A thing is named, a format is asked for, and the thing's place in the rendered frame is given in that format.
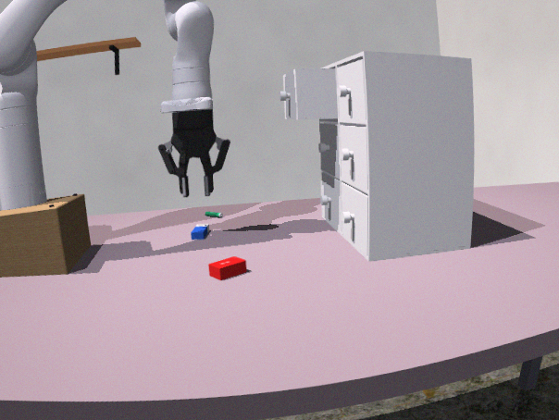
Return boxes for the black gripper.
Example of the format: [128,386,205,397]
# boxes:
[158,109,230,197]

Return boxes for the white chest of drawers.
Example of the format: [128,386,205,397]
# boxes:
[318,51,474,262]

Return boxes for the red 9v battery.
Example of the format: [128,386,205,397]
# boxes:
[208,256,246,280]

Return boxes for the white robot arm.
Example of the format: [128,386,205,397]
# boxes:
[0,0,214,211]

